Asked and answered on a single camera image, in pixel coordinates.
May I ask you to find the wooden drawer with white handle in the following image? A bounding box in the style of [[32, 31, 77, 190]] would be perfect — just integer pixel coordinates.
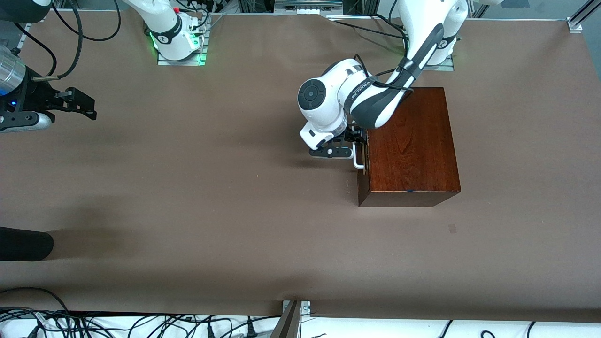
[[353, 142, 370, 177]]

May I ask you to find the dark brown wooden cabinet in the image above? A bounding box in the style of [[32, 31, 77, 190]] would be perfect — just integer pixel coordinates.
[[357, 86, 462, 207]]

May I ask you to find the brown table cover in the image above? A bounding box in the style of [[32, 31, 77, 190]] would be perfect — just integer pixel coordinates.
[[0, 9, 601, 324]]

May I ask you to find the black cylinder object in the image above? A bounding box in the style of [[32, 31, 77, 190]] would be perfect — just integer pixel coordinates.
[[0, 227, 54, 262]]

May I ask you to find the long black base cable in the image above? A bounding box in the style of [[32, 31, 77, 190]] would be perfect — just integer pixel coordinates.
[[334, 14, 408, 43]]

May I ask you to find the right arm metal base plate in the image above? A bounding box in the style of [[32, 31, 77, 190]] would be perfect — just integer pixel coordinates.
[[157, 23, 208, 66]]

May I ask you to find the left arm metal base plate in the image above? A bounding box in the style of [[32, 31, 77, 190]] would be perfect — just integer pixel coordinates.
[[420, 55, 455, 72]]

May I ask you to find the metal table edge bracket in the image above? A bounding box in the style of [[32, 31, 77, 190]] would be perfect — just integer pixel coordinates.
[[270, 300, 311, 338]]

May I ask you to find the black arched cable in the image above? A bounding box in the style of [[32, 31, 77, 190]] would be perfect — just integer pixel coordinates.
[[0, 287, 71, 314]]

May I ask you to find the silver corner frame rail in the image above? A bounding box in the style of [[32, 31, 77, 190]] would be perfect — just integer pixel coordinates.
[[566, 0, 601, 33]]

